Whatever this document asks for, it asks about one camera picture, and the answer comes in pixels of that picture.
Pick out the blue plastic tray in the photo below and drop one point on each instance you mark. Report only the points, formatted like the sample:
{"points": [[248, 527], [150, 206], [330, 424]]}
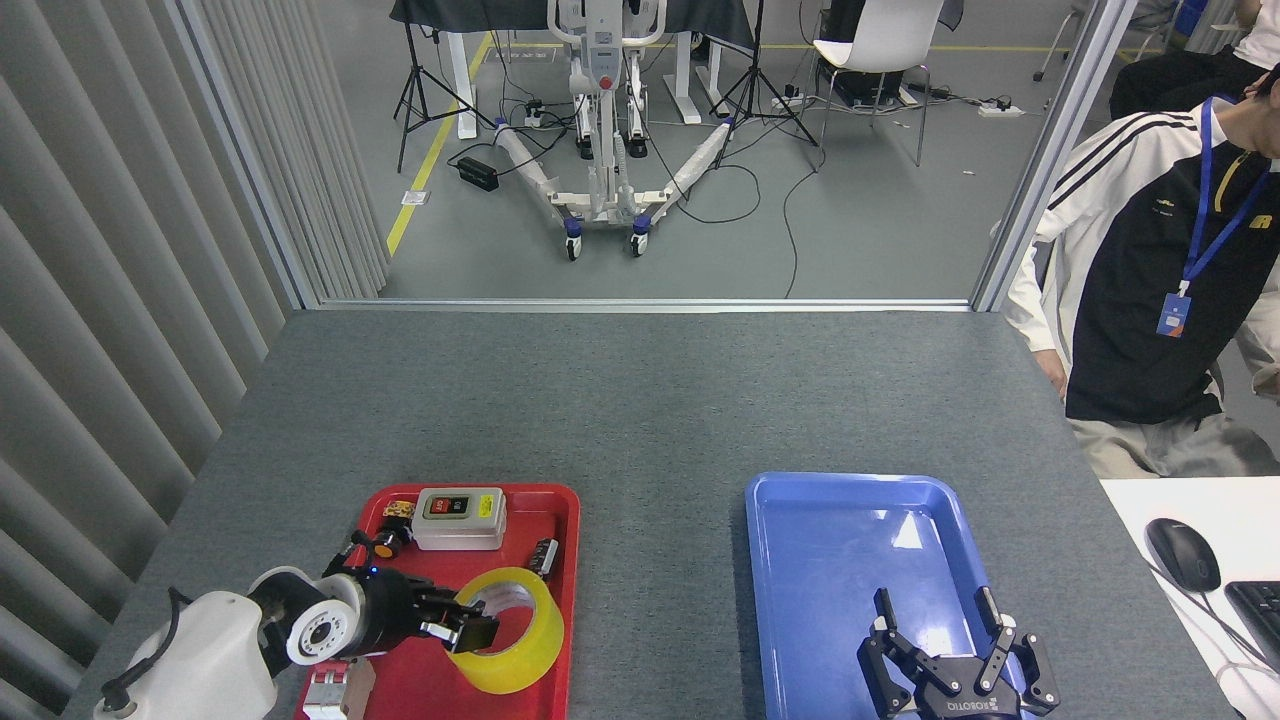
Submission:
{"points": [[840, 600]]}

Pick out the white desk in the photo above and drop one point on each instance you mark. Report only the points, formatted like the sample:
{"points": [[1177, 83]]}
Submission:
{"points": [[1200, 500]]}

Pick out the black tripod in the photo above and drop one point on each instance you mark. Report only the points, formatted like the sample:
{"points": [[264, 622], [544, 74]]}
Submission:
{"points": [[757, 90], [412, 90]]}

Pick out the red plastic tray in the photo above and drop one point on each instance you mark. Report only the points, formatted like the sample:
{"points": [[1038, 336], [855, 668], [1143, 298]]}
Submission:
{"points": [[420, 690]]}

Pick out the white push button switch box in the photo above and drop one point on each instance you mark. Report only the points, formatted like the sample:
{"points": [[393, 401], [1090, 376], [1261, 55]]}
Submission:
{"points": [[460, 530]]}

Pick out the silver table rail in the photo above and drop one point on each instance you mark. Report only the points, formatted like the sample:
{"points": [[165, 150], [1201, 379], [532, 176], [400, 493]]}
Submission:
{"points": [[640, 305]]}

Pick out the white power strip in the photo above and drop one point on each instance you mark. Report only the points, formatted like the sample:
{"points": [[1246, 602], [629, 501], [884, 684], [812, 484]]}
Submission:
{"points": [[1000, 111]]}

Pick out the table with black cloth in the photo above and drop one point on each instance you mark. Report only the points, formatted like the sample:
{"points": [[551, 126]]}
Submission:
{"points": [[470, 12]]}

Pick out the white wheeled stand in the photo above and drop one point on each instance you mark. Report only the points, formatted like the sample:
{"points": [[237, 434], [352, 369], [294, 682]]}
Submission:
{"points": [[600, 190]]}

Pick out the small brown yellow component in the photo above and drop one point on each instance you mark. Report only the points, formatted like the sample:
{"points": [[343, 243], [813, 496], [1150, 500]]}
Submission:
{"points": [[398, 509]]}

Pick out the silver post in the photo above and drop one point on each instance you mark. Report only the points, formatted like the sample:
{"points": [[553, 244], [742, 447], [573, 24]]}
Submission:
{"points": [[1060, 150], [245, 150]]}

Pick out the white circuit breaker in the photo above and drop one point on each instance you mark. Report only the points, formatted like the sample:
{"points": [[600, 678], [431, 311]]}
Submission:
{"points": [[335, 695]]}

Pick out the white chair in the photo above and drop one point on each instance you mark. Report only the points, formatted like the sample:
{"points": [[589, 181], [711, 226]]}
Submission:
{"points": [[880, 40]]}

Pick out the person in background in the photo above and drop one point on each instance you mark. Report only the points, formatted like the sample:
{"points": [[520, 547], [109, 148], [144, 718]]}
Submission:
{"points": [[1170, 80]]}

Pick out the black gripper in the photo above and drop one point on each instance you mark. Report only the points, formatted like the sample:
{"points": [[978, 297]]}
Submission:
{"points": [[965, 705], [390, 615]]}

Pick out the black power adapter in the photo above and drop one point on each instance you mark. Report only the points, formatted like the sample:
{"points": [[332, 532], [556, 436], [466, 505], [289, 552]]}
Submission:
{"points": [[478, 173]]}

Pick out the yellow tape roll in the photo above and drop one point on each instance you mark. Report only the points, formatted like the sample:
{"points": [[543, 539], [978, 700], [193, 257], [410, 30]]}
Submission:
{"points": [[535, 650]]}

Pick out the black keyboard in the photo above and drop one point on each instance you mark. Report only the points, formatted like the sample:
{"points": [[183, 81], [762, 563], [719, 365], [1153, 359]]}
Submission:
{"points": [[1258, 620]]}

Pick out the black orange push button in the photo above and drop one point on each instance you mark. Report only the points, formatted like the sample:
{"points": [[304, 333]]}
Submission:
{"points": [[388, 544]]}

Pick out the person in black white jacket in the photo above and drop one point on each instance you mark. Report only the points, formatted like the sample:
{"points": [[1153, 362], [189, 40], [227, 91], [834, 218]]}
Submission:
{"points": [[1130, 300]]}

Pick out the black computer mouse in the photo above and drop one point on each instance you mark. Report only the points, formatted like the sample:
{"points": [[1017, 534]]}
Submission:
{"points": [[1183, 555]]}

